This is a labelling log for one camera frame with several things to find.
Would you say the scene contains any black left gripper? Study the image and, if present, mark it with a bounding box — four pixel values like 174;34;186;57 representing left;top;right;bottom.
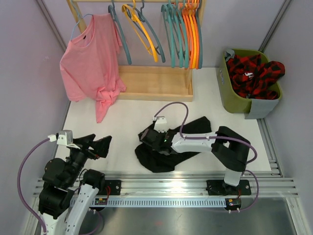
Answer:
66;134;112;186

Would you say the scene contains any red black plaid shirt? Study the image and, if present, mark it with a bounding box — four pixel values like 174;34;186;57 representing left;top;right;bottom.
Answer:
226;54;285;100

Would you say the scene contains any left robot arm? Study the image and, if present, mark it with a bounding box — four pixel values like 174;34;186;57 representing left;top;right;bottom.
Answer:
39;130;112;235

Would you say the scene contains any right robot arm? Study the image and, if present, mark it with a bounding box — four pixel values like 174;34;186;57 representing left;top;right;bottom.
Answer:
135;126;256;196

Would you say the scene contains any pink t-shirt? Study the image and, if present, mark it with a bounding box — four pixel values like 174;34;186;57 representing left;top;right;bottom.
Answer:
60;14;127;123

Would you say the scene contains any yellow plastic hanger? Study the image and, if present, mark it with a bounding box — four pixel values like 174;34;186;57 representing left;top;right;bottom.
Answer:
189;0;199;69

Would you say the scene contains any orange plastic hanger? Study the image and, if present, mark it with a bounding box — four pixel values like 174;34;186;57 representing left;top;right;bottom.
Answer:
179;0;193;69

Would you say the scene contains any green plastic basket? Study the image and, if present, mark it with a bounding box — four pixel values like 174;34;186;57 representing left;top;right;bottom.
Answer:
216;48;284;115

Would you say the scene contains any aluminium corner profile left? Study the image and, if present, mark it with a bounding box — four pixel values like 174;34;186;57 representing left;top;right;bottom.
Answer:
35;0;67;52

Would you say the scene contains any aluminium corner profile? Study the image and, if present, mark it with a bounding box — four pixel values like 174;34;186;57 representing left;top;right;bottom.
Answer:
258;0;293;53
35;0;67;52

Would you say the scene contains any aluminium corner profile right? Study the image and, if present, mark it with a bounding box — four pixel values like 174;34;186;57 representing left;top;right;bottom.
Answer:
258;0;293;53

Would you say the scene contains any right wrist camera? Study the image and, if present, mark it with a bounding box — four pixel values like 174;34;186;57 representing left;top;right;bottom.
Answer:
153;116;168;133

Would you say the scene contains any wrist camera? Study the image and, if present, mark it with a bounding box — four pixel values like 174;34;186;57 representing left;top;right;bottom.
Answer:
47;130;80;149
153;116;168;133

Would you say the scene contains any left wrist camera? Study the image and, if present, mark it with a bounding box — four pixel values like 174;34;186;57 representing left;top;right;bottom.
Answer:
47;130;80;149

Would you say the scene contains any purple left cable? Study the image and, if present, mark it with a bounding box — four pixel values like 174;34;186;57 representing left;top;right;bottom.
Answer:
19;138;51;233

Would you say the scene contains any purple cable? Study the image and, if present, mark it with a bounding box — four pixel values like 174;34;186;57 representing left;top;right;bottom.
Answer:
154;102;260;211
19;138;51;233

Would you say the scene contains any wooden rack frame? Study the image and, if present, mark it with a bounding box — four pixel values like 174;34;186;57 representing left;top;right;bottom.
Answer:
65;0;206;102

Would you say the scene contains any white slotted cable duct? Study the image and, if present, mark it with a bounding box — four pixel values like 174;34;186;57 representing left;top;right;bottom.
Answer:
89;197;226;208

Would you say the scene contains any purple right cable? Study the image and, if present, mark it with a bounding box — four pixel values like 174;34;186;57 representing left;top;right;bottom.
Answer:
154;102;260;211

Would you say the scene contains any light blue wire hanger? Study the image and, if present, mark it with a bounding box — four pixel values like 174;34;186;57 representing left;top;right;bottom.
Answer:
67;0;93;40

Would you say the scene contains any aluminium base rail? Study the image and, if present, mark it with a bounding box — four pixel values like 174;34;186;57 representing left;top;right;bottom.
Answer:
31;170;300;199

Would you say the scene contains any wooden clothes rail rod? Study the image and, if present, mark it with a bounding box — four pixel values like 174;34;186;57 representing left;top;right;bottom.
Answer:
73;0;197;3

